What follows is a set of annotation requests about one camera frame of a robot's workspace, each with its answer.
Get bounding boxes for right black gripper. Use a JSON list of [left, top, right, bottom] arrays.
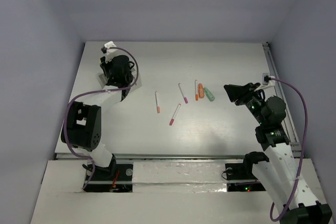
[[223, 82, 267, 125]]

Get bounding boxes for green correction tape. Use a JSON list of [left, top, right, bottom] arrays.
[[204, 87, 215, 102]]

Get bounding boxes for white pen orange cap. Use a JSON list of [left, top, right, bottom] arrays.
[[194, 80, 199, 101]]

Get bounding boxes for white pen coral cap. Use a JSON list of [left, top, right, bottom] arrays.
[[155, 91, 161, 113]]

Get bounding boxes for white pen magenta cap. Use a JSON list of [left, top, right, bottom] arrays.
[[178, 83, 188, 104]]

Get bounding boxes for white pen pink cap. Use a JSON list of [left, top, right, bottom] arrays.
[[169, 103, 181, 126]]

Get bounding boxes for orange correction tape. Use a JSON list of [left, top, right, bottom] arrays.
[[198, 83, 205, 99]]

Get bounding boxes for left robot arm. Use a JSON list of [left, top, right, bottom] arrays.
[[60, 55, 137, 180]]

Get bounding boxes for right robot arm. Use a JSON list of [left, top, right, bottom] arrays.
[[222, 83, 332, 223]]

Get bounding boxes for white slotted pen holder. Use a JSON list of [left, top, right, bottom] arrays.
[[95, 66, 141, 89]]

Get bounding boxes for white foam block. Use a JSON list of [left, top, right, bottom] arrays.
[[132, 161, 227, 194]]

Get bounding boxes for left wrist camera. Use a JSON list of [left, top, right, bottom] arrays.
[[101, 41, 117, 58]]

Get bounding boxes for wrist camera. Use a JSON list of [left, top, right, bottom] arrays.
[[257, 73, 275, 90], [101, 41, 117, 58]]

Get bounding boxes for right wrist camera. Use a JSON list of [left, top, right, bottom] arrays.
[[257, 73, 275, 90]]

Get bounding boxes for aluminium rail right side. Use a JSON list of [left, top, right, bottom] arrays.
[[262, 42, 301, 158]]

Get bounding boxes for aluminium rail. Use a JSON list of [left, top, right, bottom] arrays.
[[54, 153, 247, 162], [262, 42, 301, 158]]

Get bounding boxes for aluminium rail front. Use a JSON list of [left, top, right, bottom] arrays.
[[54, 153, 247, 162]]

